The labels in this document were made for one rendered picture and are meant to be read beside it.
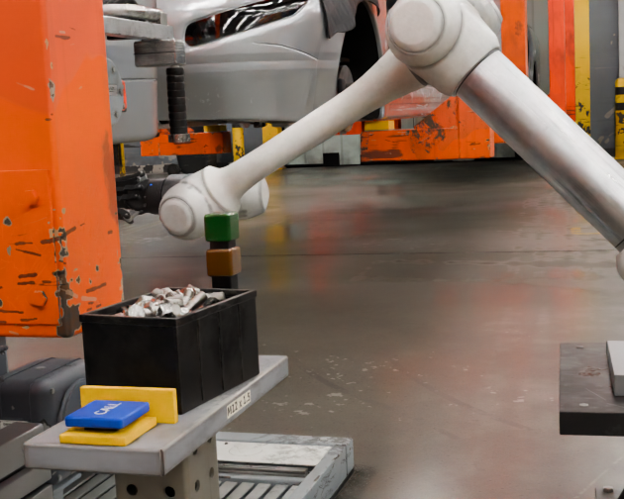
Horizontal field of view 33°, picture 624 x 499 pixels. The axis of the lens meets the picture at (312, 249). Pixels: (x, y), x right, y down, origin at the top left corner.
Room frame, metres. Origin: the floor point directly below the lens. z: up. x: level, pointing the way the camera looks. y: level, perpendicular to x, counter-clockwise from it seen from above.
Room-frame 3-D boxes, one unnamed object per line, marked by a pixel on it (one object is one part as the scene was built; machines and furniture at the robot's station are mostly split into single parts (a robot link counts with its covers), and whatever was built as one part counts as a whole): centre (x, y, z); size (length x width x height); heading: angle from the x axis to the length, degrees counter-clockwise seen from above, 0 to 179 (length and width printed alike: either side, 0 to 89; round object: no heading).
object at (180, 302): (1.32, 0.18, 0.51); 0.20 x 0.14 x 0.13; 155
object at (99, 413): (1.14, 0.24, 0.47); 0.07 x 0.07 x 0.02; 73
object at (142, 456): (1.30, 0.19, 0.44); 0.43 x 0.17 x 0.03; 163
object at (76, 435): (1.14, 0.24, 0.46); 0.08 x 0.08 x 0.01; 73
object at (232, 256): (1.49, 0.13, 0.59); 0.04 x 0.04 x 0.04; 73
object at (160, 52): (2.12, 0.28, 0.93); 0.09 x 0.05 x 0.05; 73
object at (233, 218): (1.49, 0.13, 0.64); 0.04 x 0.04 x 0.04; 73
